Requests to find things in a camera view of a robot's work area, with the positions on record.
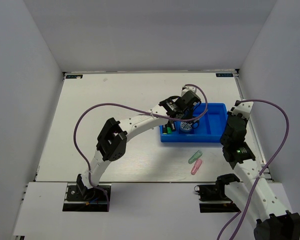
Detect right corner label sticker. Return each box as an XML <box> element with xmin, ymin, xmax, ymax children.
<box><xmin>215</xmin><ymin>73</ymin><xmax>234</xmax><ymax>78</ymax></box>

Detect yellow capped black highlighter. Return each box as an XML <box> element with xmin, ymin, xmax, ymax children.
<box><xmin>162</xmin><ymin>124</ymin><xmax>168</xmax><ymax>134</ymax></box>

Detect pink translucent marker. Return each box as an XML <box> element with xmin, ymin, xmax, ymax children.
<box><xmin>190</xmin><ymin>158</ymin><xmax>203</xmax><ymax>176</ymax></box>

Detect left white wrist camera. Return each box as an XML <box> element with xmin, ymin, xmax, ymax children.
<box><xmin>181</xmin><ymin>85</ymin><xmax>197</xmax><ymax>94</ymax></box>

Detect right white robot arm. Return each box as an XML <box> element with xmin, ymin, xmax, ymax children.
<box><xmin>215</xmin><ymin>99</ymin><xmax>300</xmax><ymax>240</ymax></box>

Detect green translucent marker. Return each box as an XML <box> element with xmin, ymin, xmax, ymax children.
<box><xmin>188</xmin><ymin>150</ymin><xmax>203</xmax><ymax>164</ymax></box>

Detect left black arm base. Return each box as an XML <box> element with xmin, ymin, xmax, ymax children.
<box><xmin>62</xmin><ymin>184</ymin><xmax>108</xmax><ymax>213</ymax></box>

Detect blue divided plastic bin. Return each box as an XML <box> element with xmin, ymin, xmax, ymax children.
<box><xmin>160</xmin><ymin>102</ymin><xmax>228</xmax><ymax>143</ymax></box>

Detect orange capped black highlighter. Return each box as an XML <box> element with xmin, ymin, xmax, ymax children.
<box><xmin>170</xmin><ymin>121</ymin><xmax>176</xmax><ymax>132</ymax></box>

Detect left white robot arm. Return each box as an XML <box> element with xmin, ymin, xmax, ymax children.
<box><xmin>76</xmin><ymin>86</ymin><xmax>201</xmax><ymax>200</ymax></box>

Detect corner label sticker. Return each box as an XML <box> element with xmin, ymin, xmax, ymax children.
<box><xmin>215</xmin><ymin>73</ymin><xmax>234</xmax><ymax>78</ymax></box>
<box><xmin>65</xmin><ymin>74</ymin><xmax>83</xmax><ymax>79</ymax></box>

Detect black handled scissors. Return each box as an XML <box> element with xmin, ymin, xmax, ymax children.
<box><xmin>191</xmin><ymin>119</ymin><xmax>200</xmax><ymax>129</ymax></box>

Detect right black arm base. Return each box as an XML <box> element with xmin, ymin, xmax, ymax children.
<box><xmin>194</xmin><ymin>184</ymin><xmax>240</xmax><ymax>213</ymax></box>

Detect left corner label sticker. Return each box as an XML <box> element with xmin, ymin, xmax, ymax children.
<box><xmin>65</xmin><ymin>74</ymin><xmax>83</xmax><ymax>79</ymax></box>

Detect round blue patterned tin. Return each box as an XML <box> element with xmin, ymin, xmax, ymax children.
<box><xmin>179</xmin><ymin>122</ymin><xmax>193</xmax><ymax>134</ymax></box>

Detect green capped black highlighter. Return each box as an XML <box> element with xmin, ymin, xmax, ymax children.
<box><xmin>166</xmin><ymin>122</ymin><xmax>172</xmax><ymax>134</ymax></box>

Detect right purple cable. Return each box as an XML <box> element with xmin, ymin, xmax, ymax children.
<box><xmin>216</xmin><ymin>99</ymin><xmax>290</xmax><ymax>240</ymax></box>

